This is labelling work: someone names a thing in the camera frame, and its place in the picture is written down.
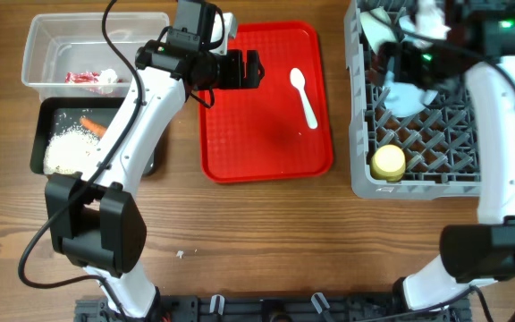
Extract mint green bowl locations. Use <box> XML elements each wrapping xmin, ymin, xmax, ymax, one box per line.
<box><xmin>359</xmin><ymin>7</ymin><xmax>397</xmax><ymax>54</ymax></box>

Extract white plastic spoon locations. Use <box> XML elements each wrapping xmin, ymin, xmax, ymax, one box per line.
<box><xmin>290</xmin><ymin>68</ymin><xmax>318</xmax><ymax>130</ymax></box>

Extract grey dishwasher rack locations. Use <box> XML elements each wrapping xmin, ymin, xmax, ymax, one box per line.
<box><xmin>342</xmin><ymin>0</ymin><xmax>515</xmax><ymax>200</ymax></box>

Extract orange carrot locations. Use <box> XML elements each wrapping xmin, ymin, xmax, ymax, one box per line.
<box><xmin>80</xmin><ymin>117</ymin><xmax>106</xmax><ymax>139</ymax></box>

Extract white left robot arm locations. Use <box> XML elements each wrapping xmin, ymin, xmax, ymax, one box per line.
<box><xmin>45</xmin><ymin>40</ymin><xmax>265</xmax><ymax>321</ymax></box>

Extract light blue plate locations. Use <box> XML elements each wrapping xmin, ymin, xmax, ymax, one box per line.
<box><xmin>384</xmin><ymin>72</ymin><xmax>438</xmax><ymax>118</ymax></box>

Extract red serving tray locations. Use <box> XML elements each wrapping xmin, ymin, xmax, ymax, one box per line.
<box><xmin>199</xmin><ymin>21</ymin><xmax>333</xmax><ymax>183</ymax></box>

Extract white tissue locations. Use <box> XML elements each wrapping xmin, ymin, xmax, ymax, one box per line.
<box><xmin>96</xmin><ymin>69</ymin><xmax>119</xmax><ymax>85</ymax></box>

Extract yellow plastic cup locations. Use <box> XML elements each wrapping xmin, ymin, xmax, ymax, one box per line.
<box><xmin>369</xmin><ymin>144</ymin><xmax>406</xmax><ymax>182</ymax></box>

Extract clear plastic bin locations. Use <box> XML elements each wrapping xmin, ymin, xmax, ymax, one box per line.
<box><xmin>21</xmin><ymin>12</ymin><xmax>170</xmax><ymax>100</ymax></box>

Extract red snack wrapper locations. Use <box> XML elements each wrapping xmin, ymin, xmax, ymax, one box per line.
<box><xmin>64</xmin><ymin>71</ymin><xmax>114</xmax><ymax>95</ymax></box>

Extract light blue bowl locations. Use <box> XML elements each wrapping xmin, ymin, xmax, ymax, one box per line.
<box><xmin>398</xmin><ymin>15</ymin><xmax>432</xmax><ymax>48</ymax></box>

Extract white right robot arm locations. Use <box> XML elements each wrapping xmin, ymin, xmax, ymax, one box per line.
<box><xmin>370</xmin><ymin>11</ymin><xmax>515</xmax><ymax>311</ymax></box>

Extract black plastic tray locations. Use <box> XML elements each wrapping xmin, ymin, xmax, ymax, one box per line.
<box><xmin>30</xmin><ymin>97</ymin><xmax>160</xmax><ymax>177</ymax></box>

